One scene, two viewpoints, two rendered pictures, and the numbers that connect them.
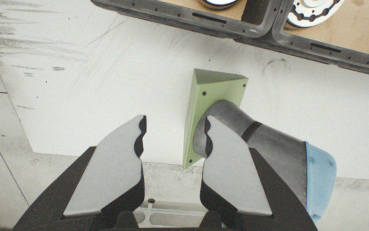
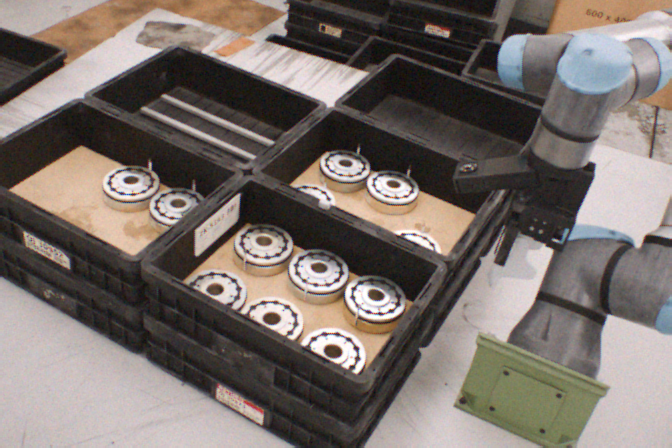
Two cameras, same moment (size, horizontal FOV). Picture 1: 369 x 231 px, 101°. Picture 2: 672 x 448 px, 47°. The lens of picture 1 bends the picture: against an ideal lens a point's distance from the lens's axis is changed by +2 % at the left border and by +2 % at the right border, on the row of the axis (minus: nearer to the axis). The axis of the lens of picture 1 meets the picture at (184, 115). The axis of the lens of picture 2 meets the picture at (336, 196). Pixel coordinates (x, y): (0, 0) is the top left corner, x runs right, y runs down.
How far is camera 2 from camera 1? 1.06 m
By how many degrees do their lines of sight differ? 62
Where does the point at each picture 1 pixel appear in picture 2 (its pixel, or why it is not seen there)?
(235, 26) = (435, 278)
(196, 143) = (561, 357)
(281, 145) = (553, 264)
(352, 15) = (437, 233)
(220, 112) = (518, 330)
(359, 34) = (454, 229)
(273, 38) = (450, 261)
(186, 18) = (421, 303)
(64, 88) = not seen: outside the picture
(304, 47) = (461, 245)
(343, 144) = not seen: hidden behind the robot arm
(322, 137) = not seen: hidden behind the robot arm
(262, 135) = (545, 283)
